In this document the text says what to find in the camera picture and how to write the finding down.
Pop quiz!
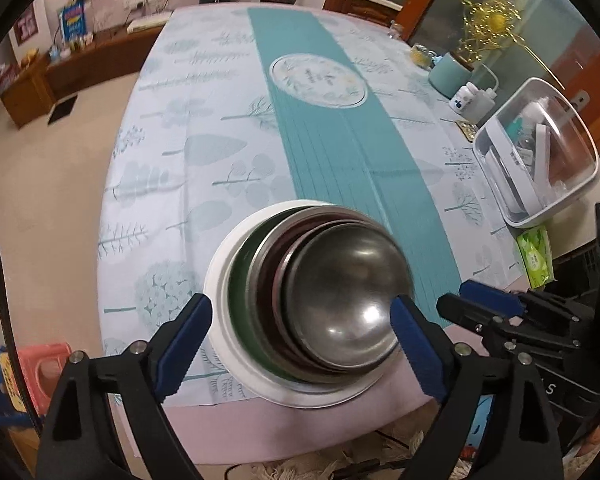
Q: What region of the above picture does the round floral table mat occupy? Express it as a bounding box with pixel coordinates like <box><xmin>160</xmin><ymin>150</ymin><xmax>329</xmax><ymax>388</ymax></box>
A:
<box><xmin>270</xmin><ymin>52</ymin><xmax>370</xmax><ymax>109</ymax></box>

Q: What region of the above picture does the clear lidded storage box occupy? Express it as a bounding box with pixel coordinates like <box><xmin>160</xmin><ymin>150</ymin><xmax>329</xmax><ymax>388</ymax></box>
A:
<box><xmin>472</xmin><ymin>77</ymin><xmax>600</xmax><ymax>226</ymax></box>

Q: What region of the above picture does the white squeeze bottle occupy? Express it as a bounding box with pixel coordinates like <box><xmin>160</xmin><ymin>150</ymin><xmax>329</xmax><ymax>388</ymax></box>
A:
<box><xmin>467</xmin><ymin>87</ymin><xmax>496</xmax><ymax>123</ymax></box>

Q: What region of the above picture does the blue plastic stool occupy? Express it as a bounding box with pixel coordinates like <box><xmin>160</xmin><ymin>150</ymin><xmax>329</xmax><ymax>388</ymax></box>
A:
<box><xmin>0</xmin><ymin>345</ymin><xmax>36</xmax><ymax>428</ymax></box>

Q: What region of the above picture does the black cable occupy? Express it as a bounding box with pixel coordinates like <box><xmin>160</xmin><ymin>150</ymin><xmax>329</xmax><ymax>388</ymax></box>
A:
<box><xmin>0</xmin><ymin>205</ymin><xmax>41</xmax><ymax>421</ymax></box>

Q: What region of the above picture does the large white plate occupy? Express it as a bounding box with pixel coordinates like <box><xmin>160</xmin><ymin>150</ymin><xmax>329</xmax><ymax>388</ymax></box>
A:
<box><xmin>202</xmin><ymin>200</ymin><xmax>396</xmax><ymax>407</ymax></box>

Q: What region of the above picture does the white set-top box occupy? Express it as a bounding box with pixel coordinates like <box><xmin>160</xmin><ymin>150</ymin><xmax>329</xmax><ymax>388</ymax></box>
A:
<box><xmin>128</xmin><ymin>10</ymin><xmax>173</xmax><ymax>33</ymax></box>

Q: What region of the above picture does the tree print tablecloth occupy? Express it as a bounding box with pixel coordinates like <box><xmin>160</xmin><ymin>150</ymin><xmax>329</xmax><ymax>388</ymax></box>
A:
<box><xmin>96</xmin><ymin>5</ymin><xmax>526</xmax><ymax>406</ymax></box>

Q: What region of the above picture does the green wet wipe pack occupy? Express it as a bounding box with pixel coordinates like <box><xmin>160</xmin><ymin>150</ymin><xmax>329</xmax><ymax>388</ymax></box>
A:
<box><xmin>515</xmin><ymin>226</ymin><xmax>553</xmax><ymax>288</ymax></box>

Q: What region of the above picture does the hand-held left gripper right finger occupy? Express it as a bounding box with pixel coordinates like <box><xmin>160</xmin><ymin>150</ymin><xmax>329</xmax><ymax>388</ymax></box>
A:
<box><xmin>389</xmin><ymin>295</ymin><xmax>566</xmax><ymax>480</ymax></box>

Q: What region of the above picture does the gold wire decoration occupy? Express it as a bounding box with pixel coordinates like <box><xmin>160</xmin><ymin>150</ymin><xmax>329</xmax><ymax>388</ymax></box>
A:
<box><xmin>440</xmin><ymin>0</ymin><xmax>566</xmax><ymax>91</ymax></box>

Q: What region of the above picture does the teal canister with wooden lid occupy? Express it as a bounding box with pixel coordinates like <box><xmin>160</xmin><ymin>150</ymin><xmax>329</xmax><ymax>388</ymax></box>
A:
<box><xmin>428</xmin><ymin>52</ymin><xmax>473</xmax><ymax>100</ymax></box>

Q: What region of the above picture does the pink table cover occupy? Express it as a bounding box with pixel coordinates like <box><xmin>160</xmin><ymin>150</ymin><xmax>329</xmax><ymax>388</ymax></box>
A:
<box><xmin>120</xmin><ymin>280</ymin><xmax>531</xmax><ymax>466</ymax></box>

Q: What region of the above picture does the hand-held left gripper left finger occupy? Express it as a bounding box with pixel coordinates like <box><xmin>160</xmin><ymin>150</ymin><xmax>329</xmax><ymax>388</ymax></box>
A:
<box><xmin>35</xmin><ymin>292</ymin><xmax>213</xmax><ymax>480</ymax></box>

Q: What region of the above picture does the pink steel bowl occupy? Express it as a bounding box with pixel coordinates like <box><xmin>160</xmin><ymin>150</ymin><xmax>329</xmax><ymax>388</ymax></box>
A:
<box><xmin>260</xmin><ymin>210</ymin><xmax>411</xmax><ymax>378</ymax></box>

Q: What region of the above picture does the wooden television cabinet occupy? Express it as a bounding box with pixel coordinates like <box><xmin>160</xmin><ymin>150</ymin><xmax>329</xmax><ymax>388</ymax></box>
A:
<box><xmin>0</xmin><ymin>22</ymin><xmax>173</xmax><ymax>128</ymax></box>

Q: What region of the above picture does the blue printed box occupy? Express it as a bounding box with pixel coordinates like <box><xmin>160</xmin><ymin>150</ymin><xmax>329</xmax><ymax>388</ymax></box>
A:
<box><xmin>60</xmin><ymin>1</ymin><xmax>88</xmax><ymax>43</ymax></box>

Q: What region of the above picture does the small patterned steel bowl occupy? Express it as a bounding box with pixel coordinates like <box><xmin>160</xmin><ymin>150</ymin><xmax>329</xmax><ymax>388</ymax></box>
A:
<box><xmin>280</xmin><ymin>221</ymin><xmax>416</xmax><ymax>371</ymax></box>

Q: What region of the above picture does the teal table runner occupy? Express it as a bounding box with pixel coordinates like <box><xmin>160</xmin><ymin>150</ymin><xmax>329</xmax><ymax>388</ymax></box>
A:
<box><xmin>247</xmin><ymin>6</ymin><xmax>461</xmax><ymax>331</ymax></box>

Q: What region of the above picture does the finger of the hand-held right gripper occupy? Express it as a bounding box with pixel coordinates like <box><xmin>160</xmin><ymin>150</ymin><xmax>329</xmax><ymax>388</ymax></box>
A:
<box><xmin>436</xmin><ymin>294</ymin><xmax>511</xmax><ymax>336</ymax></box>
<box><xmin>459</xmin><ymin>280</ymin><xmax>531</xmax><ymax>318</ymax></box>

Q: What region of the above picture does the large steel bowl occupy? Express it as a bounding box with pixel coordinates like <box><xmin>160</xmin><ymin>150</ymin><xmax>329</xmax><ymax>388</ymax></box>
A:
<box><xmin>240</xmin><ymin>202</ymin><xmax>411</xmax><ymax>386</ymax></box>

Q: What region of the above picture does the frosted glass partition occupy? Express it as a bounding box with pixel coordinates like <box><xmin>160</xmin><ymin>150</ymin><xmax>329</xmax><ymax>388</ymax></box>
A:
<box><xmin>407</xmin><ymin>0</ymin><xmax>581</xmax><ymax>86</ymax></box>

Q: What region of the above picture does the green plate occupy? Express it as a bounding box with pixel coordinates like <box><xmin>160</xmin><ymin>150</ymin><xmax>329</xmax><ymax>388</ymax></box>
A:
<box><xmin>226</xmin><ymin>201</ymin><xmax>396</xmax><ymax>391</ymax></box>

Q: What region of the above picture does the pink plastic stool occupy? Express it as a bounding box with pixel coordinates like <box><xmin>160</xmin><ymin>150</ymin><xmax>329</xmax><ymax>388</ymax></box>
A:
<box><xmin>17</xmin><ymin>342</ymin><xmax>76</xmax><ymax>416</ymax></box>

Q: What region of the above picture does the white pill bottle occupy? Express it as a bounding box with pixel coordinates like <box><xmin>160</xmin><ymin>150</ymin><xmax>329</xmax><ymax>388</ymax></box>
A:
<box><xmin>451</xmin><ymin>84</ymin><xmax>478</xmax><ymax>116</ymax></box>

